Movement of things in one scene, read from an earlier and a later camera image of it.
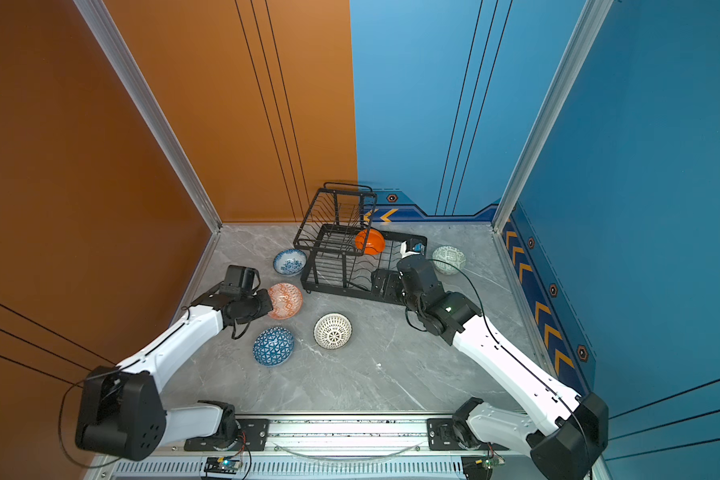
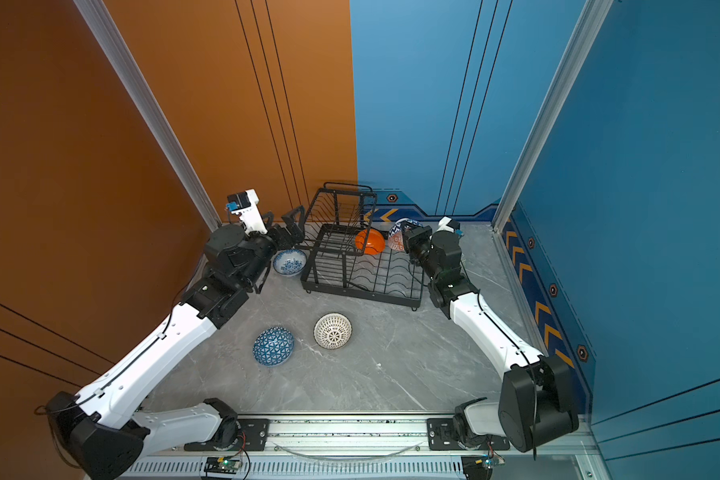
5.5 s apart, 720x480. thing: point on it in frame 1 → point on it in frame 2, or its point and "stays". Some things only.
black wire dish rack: x=341 y=248 stays
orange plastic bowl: x=370 y=241 stays
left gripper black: x=268 y=306 → x=293 y=235
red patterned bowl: x=286 y=300 → x=395 y=239
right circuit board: x=480 y=467 stays
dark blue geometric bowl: x=273 y=346 stays
